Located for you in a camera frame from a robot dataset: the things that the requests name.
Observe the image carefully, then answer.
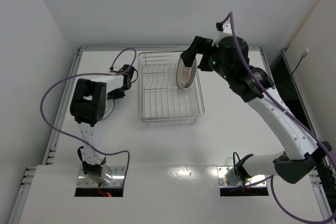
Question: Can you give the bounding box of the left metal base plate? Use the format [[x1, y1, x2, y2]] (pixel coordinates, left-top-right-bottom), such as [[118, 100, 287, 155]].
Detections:
[[76, 166, 125, 188]]

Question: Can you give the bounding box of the metal wire dish rack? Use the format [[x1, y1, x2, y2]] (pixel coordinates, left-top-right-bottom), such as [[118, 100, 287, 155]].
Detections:
[[138, 50, 205, 125]]

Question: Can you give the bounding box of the black wall cable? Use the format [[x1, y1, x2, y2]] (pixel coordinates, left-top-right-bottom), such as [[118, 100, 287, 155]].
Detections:
[[277, 48, 310, 96]]

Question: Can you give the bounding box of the green rimmed plate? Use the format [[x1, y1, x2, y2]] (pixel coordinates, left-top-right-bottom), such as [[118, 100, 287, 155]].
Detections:
[[185, 58, 197, 88]]

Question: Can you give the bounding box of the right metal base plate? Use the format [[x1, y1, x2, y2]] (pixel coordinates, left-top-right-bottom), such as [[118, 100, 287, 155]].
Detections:
[[217, 166, 267, 188]]

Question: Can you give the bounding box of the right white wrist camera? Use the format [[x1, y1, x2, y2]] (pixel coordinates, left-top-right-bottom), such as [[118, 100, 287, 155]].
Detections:
[[212, 24, 233, 47]]

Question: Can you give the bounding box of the orange sunburst plate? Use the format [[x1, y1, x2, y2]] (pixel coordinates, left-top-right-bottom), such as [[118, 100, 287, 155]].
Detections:
[[176, 58, 190, 89]]

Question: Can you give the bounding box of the metal base plate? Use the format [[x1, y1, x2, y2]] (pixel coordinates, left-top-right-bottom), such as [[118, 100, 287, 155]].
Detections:
[[217, 166, 267, 188], [76, 166, 125, 188]]

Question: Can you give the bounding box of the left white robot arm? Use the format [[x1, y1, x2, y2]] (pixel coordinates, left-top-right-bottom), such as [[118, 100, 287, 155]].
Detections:
[[70, 65, 137, 182]]

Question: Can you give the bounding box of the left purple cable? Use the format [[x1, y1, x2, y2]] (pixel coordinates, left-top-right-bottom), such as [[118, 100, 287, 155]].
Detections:
[[39, 47, 137, 180]]

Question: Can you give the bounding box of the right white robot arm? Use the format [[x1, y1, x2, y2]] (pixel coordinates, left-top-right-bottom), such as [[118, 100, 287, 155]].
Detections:
[[178, 36, 331, 185]]

